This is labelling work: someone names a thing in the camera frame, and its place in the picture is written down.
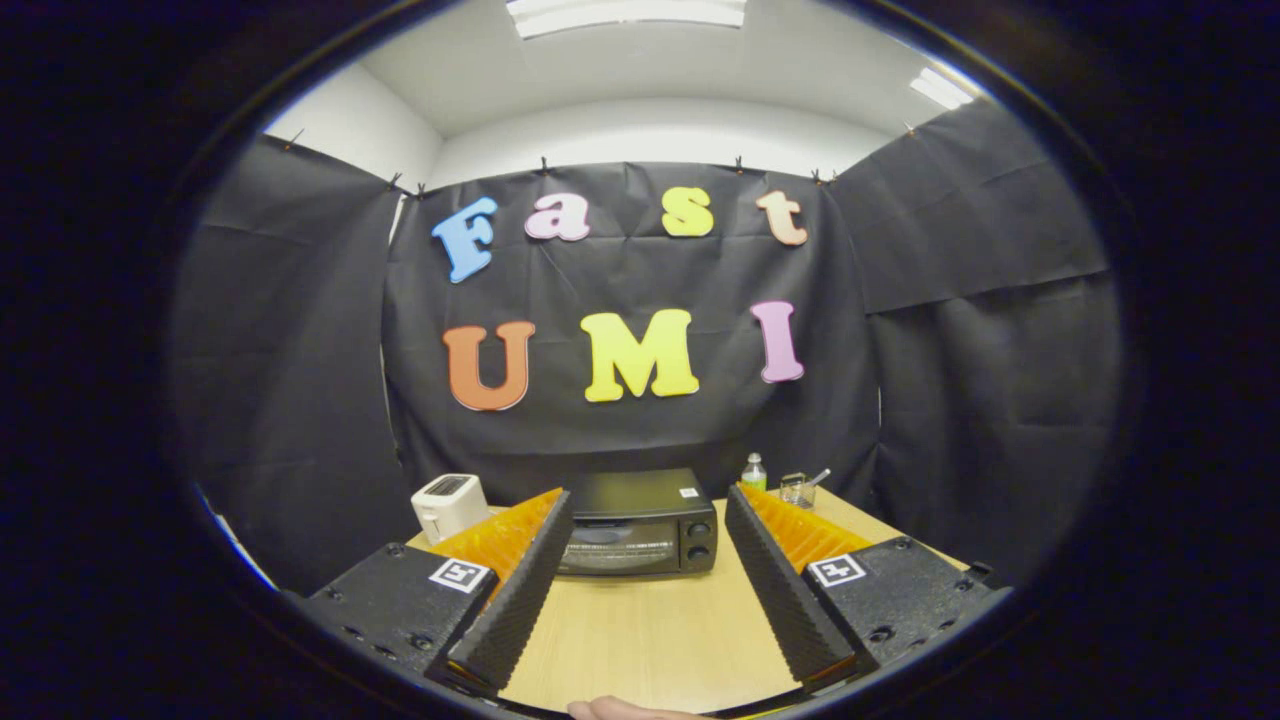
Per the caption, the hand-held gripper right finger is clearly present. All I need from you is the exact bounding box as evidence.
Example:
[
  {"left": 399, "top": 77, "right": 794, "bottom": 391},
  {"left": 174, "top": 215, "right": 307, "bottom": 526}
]
[{"left": 725, "top": 482, "right": 1011, "bottom": 693}]

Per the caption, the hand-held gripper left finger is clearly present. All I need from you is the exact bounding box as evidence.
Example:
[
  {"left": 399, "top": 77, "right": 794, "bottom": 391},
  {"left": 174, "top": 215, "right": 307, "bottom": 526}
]
[{"left": 300, "top": 487, "right": 574, "bottom": 696}]

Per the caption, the black toaster oven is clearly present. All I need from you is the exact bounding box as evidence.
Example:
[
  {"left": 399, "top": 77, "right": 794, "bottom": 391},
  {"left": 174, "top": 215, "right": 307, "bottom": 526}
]
[{"left": 555, "top": 468, "right": 721, "bottom": 579}]

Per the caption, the white toaster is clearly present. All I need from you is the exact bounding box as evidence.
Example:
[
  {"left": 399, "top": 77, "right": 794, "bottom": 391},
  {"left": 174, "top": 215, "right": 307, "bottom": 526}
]
[{"left": 410, "top": 473, "right": 491, "bottom": 546}]

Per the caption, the small ceiling light panel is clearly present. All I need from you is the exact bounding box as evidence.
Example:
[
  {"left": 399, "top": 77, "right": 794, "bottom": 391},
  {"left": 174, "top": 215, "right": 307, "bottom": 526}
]
[{"left": 908, "top": 67, "right": 976, "bottom": 111}]

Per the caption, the long ceiling light panel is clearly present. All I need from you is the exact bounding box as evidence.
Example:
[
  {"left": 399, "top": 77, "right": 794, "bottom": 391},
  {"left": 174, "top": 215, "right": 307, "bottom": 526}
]
[{"left": 505, "top": 0, "right": 748, "bottom": 41}]

